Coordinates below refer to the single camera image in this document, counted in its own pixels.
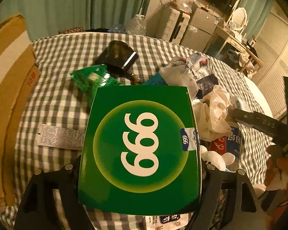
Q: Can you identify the green 999 medicine box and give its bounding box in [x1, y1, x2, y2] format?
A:
[78, 85, 201, 215]

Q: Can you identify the green snack packet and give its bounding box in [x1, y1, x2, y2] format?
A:
[70, 64, 123, 107]

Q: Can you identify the black glossy box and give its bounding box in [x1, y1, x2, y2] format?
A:
[94, 40, 138, 78]

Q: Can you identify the person right hand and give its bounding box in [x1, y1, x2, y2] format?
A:
[264, 145, 288, 202]

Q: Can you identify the white plush toy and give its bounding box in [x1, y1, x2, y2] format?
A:
[200, 145, 235, 172]

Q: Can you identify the white snack packet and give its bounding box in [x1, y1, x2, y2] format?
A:
[144, 213, 189, 230]

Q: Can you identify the white printed tube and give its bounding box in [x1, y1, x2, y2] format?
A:
[37, 124, 85, 151]

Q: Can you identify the crumpled white plastic bag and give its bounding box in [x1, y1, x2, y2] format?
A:
[192, 85, 232, 142]

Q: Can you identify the checkered bed sheet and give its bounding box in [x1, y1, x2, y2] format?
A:
[12, 33, 271, 229]

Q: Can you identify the wooden desk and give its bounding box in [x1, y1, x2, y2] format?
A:
[204, 26, 265, 69]

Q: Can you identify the crumpled silver foil bag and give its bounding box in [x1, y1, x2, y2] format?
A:
[159, 53, 218, 100]

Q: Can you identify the white round mirror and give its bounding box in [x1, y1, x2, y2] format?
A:
[230, 7, 248, 31]

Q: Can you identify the grey mini fridge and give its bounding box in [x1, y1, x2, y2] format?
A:
[180, 7, 219, 52]

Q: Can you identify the teal blue pouch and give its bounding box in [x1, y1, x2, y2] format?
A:
[142, 73, 167, 86]

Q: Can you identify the brown cardboard box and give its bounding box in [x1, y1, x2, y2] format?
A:
[0, 14, 39, 210]

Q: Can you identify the white suitcase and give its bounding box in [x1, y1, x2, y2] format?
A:
[156, 7, 190, 45]

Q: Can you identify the large clear water jug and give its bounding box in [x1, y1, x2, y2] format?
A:
[125, 14, 146, 36]

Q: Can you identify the patterned brown bag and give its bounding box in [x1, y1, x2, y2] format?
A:
[58, 27, 85, 35]

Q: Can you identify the pack of water bottles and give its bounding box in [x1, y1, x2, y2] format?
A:
[108, 24, 126, 34]

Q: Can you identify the green curtain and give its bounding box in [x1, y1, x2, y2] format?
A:
[0, 0, 149, 40]

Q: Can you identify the wooden bead bracelet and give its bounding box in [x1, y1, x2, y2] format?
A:
[124, 71, 141, 85]

